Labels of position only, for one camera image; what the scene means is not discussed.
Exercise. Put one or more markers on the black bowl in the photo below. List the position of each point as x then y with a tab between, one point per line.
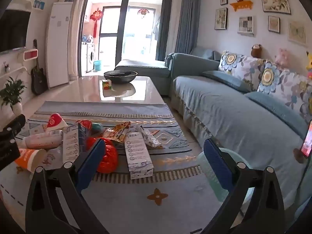
120	76

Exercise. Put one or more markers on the colourful puzzle cube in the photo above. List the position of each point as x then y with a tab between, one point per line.
106	84

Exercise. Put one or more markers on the pink plush toy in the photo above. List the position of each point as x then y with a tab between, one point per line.
282	58

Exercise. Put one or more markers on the white patterned wrapper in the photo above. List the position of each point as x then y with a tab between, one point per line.
149	137

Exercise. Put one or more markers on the red fan window ornament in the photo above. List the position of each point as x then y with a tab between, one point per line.
142	12

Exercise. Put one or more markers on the small dark picture frame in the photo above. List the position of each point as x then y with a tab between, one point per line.
223	0

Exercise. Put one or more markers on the orange and white paper cup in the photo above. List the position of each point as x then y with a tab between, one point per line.
29	159

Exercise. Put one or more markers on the white printed flat packet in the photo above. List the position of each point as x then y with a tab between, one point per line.
52	157

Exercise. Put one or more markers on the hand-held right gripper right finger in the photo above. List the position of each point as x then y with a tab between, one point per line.
216	165

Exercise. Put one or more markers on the red and white wall shelf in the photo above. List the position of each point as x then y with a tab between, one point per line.
30	54

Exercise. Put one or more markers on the glossy coffee table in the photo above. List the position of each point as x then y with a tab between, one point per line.
80	91

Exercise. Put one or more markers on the yellow snack wrapper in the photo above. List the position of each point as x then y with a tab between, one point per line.
117	132

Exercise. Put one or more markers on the dark framed sliding door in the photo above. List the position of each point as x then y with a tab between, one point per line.
121	29

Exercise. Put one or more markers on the white refrigerator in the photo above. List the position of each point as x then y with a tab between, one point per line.
59	46

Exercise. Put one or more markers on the floral cushion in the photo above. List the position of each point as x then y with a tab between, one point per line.
285	87
240	67

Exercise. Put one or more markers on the red plastic bag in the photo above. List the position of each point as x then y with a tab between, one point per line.
109	157

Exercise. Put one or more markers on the white washing machine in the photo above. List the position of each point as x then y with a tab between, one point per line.
89	57

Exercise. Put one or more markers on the small brown picture frame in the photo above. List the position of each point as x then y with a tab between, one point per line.
274	24

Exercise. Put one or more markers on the black guitar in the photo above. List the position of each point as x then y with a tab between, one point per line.
39	78

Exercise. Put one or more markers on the black flat television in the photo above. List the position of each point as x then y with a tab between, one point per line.
12	31

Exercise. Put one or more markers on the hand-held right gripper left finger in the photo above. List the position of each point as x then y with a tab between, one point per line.
90	159

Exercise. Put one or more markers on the orange wall shelf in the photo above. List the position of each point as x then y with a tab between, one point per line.
241	5

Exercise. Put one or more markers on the red and white paper cup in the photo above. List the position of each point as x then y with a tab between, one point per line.
55	122

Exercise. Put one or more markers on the light green plastic basket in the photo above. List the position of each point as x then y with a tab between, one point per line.
207	173

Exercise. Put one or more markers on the green potted plant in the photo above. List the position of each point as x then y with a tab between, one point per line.
12	92

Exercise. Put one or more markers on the smartphone with lit screen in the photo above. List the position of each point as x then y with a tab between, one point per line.
307	141

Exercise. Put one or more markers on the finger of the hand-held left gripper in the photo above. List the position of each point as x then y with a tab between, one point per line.
15	124

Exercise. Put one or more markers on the yellow plush toy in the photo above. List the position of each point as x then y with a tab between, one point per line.
309	62

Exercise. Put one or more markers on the white collage picture frame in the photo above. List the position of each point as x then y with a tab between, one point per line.
246	25

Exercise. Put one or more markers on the pale butterfly picture frame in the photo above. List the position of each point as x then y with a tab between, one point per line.
297	33

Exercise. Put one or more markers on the plain blue cushion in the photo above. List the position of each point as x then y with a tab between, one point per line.
226	80
275	109

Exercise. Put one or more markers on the brown plush toy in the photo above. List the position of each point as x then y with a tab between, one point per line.
256	51

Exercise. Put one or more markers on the white and blue milk carton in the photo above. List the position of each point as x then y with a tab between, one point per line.
137	154
73	142

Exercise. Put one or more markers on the small red packet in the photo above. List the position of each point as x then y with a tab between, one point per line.
84	124

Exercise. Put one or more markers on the tall dark picture frame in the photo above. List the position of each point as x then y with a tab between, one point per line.
221	19

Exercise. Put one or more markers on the teal plastic packet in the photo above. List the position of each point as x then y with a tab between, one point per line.
97	127

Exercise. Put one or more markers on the large floral picture frame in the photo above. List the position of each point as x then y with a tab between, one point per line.
275	0

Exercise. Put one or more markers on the blue fabric sofa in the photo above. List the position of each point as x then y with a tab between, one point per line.
219	117

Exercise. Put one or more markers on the blue curtain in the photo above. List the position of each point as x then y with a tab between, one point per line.
189	22

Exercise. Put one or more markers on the red hanging knot ornament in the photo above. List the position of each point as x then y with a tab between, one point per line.
95	17

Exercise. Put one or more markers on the blue bucket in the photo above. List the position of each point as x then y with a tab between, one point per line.
98	65

